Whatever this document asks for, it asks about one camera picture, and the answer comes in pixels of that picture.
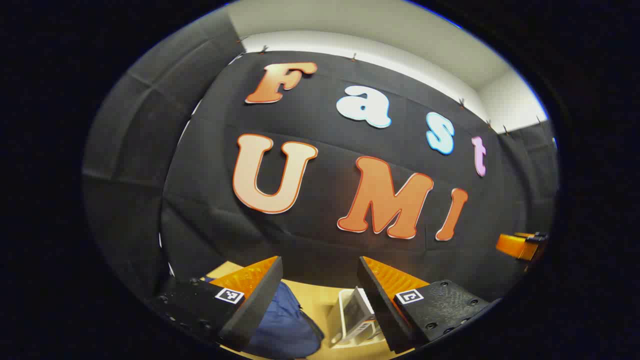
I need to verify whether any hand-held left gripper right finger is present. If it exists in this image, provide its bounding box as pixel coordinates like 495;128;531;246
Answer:
356;256;493;355

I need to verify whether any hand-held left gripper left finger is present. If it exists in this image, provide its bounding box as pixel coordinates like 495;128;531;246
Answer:
147;256;284;352

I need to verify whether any blue schoolbag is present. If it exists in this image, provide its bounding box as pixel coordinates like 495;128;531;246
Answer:
242;281;325;360

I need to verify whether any white bookshelf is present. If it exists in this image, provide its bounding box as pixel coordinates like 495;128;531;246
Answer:
327;287;388;349

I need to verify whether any black backdrop cloth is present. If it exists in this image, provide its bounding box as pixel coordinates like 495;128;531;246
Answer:
82;10;560;303

